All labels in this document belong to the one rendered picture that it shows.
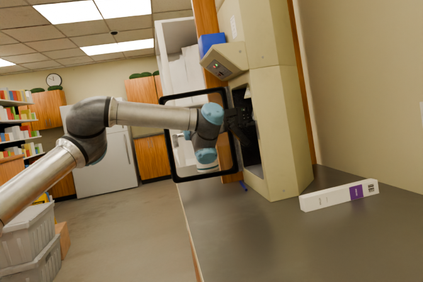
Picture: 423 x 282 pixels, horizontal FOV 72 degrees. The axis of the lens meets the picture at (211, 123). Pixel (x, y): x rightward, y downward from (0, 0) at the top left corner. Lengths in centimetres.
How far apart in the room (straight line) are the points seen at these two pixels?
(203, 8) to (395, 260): 117
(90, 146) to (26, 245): 198
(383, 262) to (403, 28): 68
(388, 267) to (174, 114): 65
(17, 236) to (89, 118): 206
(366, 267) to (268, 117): 54
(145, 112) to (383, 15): 82
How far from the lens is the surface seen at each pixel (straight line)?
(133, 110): 91
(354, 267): 71
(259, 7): 108
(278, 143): 105
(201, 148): 100
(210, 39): 123
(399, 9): 110
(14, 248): 294
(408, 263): 74
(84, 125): 93
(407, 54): 108
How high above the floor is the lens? 130
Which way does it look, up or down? 3 degrees down
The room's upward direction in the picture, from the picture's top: 10 degrees counter-clockwise
